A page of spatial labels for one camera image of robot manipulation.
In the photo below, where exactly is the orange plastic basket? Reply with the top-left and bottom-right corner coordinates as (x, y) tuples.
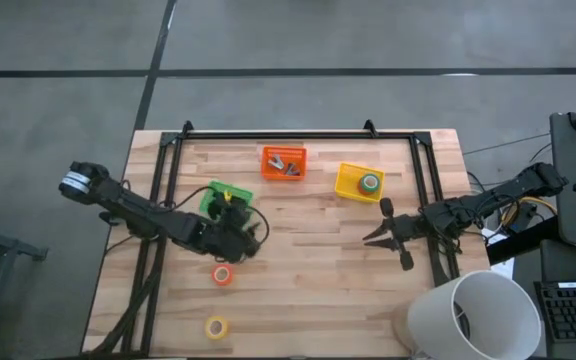
(260, 145), (309, 182)

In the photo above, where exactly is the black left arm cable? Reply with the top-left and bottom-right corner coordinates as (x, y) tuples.
(166, 185), (271, 247)

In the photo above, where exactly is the yellow cable bundle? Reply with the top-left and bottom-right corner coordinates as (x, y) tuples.
(499, 195), (545, 227)

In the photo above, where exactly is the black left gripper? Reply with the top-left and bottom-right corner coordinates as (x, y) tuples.
(199, 211), (265, 265)

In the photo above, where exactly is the orange tape roll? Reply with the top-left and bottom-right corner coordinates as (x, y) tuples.
(211, 263), (235, 287)

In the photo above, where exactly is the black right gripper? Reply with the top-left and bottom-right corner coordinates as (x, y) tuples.
(362, 197), (430, 272)

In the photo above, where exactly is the black aluminium table frame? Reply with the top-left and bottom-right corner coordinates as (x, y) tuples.
(116, 119), (462, 357)

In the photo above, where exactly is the white lamp shade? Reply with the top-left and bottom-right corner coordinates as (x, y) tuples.
(406, 269), (543, 360)

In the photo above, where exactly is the yellow tape roll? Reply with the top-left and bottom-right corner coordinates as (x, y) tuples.
(204, 315), (230, 341)

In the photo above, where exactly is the green tape roll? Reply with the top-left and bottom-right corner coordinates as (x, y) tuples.
(357, 172), (382, 197)

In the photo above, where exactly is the thin black cable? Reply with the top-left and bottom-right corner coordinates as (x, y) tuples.
(462, 132), (552, 157)

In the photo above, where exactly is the green plastic basket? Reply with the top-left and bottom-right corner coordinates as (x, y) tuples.
(198, 179), (256, 227)

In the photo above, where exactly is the black cable bundle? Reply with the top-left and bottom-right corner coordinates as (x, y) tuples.
(84, 234), (165, 357)

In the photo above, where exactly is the yellow plastic basket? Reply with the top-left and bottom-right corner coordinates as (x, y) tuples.
(333, 161), (386, 205)

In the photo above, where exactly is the black support beam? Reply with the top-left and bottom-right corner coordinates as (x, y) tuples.
(484, 215), (560, 267)

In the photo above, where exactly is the black keyboard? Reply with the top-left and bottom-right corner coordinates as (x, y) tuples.
(533, 280), (576, 344)

